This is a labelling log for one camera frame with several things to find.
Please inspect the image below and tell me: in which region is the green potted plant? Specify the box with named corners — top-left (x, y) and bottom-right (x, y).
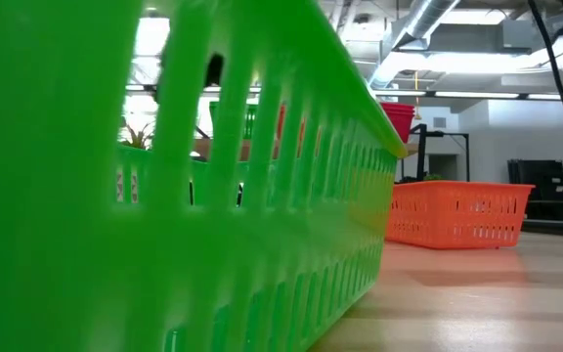
top-left (118, 120), bottom-right (156, 151)

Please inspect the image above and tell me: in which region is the large green plastic basket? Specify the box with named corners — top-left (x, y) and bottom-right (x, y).
top-left (0, 0), bottom-right (409, 352)

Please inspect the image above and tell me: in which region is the yellow hanging cord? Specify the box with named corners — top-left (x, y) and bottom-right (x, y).
top-left (412, 69), bottom-right (421, 122)

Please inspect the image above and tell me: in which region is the black hanging cable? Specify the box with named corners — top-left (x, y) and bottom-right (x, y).
top-left (527, 0), bottom-right (563, 186)

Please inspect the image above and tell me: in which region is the black background rack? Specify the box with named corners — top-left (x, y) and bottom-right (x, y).
top-left (506, 157), bottom-right (563, 222)

